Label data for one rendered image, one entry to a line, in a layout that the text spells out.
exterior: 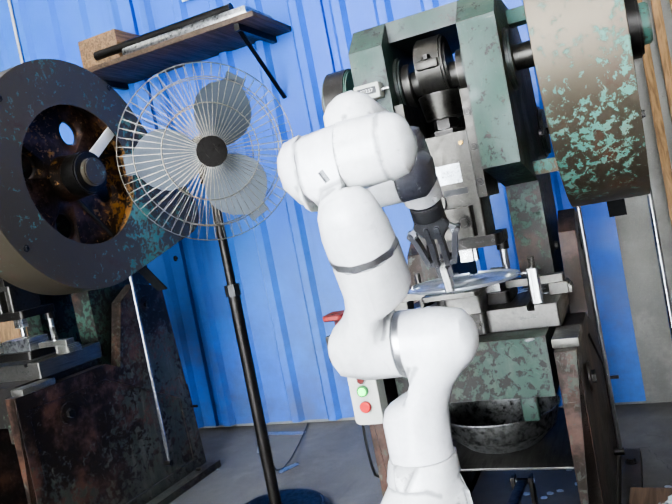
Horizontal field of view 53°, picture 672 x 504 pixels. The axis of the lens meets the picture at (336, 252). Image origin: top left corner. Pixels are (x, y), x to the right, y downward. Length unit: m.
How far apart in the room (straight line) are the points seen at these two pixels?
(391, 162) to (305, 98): 2.32
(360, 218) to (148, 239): 1.85
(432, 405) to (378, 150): 0.42
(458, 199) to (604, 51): 0.56
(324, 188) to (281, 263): 2.39
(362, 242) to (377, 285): 0.08
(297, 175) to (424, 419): 0.44
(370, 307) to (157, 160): 1.35
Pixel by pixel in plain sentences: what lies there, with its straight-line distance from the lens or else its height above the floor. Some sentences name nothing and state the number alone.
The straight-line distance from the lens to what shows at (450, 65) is 1.88.
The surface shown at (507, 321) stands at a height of 0.67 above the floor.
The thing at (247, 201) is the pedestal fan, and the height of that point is 1.12.
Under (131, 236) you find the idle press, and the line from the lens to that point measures 2.66.
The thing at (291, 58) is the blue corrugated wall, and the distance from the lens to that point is 3.34.
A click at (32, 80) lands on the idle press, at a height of 1.65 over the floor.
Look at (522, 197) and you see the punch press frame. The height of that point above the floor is 0.96.
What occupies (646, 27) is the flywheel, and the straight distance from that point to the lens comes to 1.82.
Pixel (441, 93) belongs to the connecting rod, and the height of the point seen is 1.28.
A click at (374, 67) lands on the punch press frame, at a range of 1.83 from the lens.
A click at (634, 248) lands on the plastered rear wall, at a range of 3.01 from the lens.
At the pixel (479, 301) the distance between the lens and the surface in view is 1.72.
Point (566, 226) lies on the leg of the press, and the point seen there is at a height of 0.85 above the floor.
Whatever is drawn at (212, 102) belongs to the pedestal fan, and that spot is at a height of 1.44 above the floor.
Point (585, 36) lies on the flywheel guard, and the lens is 1.45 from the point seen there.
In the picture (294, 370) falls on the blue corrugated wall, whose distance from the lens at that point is 3.46.
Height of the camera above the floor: 1.01
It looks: 3 degrees down
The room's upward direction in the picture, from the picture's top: 11 degrees counter-clockwise
